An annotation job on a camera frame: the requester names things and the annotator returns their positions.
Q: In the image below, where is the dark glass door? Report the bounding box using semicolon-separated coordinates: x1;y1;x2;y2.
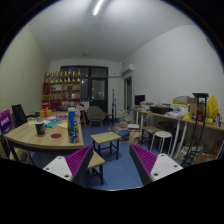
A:
60;65;109;114

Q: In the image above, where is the brown paper bag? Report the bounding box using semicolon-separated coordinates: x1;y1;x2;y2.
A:
128;129;142;146

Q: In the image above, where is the dark wooden stool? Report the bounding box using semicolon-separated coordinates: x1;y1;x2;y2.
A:
141;125;163;148

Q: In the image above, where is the purple sign board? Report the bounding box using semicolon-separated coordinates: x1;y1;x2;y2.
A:
0;108;14;135

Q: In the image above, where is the long wooden wall desk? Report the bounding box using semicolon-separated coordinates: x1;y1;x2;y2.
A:
134;108;224;161

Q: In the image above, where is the yellow plastic bag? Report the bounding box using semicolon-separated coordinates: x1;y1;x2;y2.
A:
205;95;220;125

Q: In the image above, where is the pile of books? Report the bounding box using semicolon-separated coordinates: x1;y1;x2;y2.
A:
112;109;141;141

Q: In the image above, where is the yellow gift box red ribbon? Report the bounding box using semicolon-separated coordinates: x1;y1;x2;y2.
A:
39;107;53;119

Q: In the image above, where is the black box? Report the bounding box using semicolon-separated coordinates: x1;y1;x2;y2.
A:
149;105;173;115

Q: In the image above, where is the pale yellow notebook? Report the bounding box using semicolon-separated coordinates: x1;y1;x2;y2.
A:
55;121;69;130

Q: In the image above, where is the grey-green armchair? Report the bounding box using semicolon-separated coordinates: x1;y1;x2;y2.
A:
85;105;108;128

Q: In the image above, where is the white round stool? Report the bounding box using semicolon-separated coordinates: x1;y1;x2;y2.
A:
149;130;173;157

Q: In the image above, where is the teal book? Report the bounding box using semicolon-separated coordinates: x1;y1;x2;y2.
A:
44;120;61;129

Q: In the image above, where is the black computer monitor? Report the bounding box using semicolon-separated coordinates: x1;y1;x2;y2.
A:
134;94;146;107

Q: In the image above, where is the black tripod stand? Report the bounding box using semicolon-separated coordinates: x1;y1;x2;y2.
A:
110;88;118;123

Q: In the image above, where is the low wooden stool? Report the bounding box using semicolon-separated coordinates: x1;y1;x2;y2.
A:
87;150;107;185

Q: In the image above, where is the black office chair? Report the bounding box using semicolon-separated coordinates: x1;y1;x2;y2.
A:
11;103;36;128

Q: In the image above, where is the small wooden side table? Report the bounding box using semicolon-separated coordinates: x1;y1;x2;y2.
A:
90;131;122;160

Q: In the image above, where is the cardboard box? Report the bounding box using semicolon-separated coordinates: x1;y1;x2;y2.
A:
172;96;198;116

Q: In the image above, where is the black mug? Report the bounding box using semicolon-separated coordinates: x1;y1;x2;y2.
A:
34;121;48;136

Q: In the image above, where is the black metal frame stand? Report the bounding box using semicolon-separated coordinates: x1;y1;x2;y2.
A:
183;92;210;166

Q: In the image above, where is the white wall air conditioner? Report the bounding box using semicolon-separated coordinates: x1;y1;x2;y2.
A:
120;63;135;76

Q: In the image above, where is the wooden shelf unit with trophies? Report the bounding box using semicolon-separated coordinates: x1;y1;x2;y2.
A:
41;69;82;110

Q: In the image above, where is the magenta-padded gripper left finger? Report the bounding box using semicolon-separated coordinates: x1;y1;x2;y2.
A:
42;144;94;188

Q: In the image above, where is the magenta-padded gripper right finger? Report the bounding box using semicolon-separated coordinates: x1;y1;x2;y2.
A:
129;143;184;186

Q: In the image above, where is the blue drink bottle white cap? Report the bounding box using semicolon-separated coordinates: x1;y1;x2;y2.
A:
67;107;81;144

